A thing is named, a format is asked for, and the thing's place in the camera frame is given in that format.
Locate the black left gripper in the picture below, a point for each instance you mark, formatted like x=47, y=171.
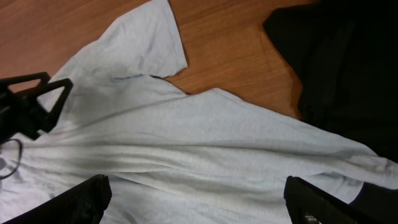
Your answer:
x=23, y=113

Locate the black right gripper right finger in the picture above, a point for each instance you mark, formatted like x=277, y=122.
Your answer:
x=307, y=203

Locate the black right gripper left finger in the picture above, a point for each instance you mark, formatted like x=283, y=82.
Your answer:
x=82, y=204

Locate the light blue t-shirt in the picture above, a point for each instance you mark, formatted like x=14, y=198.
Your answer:
x=173, y=157

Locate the black garment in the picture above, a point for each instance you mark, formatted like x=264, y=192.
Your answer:
x=345, y=55

